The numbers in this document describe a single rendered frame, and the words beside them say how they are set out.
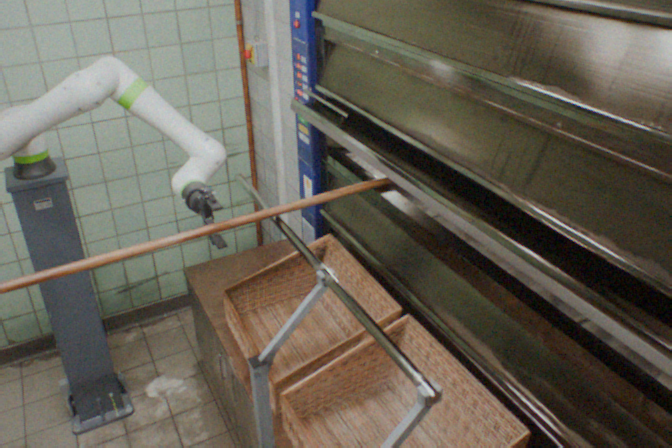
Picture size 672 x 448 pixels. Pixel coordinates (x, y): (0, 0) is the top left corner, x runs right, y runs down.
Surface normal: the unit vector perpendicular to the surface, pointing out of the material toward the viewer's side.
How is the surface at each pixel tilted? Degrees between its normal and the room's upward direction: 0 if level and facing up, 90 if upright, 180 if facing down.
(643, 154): 90
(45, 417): 0
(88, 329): 90
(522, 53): 70
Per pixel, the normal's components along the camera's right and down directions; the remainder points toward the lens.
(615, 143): -0.89, 0.23
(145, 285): 0.46, 0.39
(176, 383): -0.03, -0.89
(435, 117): -0.84, -0.09
